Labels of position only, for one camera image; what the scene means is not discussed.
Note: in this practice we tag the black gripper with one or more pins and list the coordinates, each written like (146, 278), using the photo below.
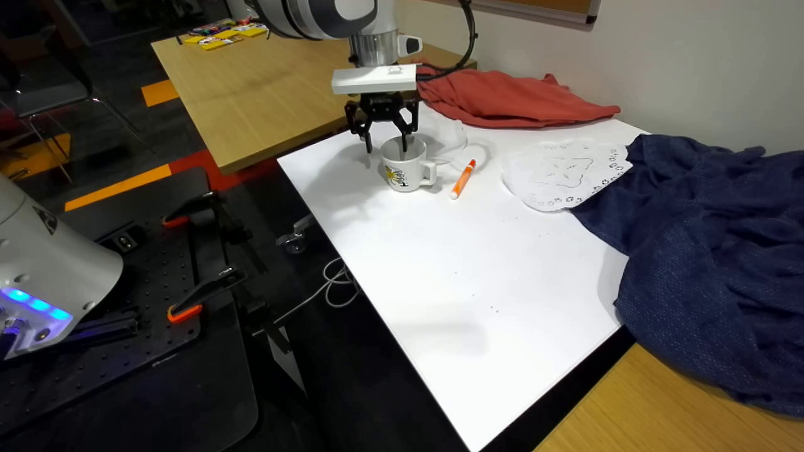
(383, 107)

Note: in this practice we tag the orange marker with white cap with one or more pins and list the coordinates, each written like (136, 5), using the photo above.
(462, 179)

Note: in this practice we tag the small white paper doily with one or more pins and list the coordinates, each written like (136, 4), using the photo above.
(467, 155)

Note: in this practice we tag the red cloth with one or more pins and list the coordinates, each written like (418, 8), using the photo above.
(510, 96)

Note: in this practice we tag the wooden table with yellow items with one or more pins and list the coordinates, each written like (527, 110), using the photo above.
(259, 101)

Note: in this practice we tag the white board with black edge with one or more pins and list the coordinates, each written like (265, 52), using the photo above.
(454, 278)

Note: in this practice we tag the yellow items pile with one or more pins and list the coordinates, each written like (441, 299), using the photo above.
(224, 37)

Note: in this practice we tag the dark blue cloth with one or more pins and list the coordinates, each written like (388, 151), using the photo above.
(720, 259)

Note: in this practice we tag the white device with blue lights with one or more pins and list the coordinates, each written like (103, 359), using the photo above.
(47, 267)

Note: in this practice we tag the wooden table with blue cloth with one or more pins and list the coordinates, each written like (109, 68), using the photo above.
(670, 410)

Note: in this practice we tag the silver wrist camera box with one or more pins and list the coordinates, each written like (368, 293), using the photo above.
(372, 78)

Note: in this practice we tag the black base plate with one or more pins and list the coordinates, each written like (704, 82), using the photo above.
(127, 368)

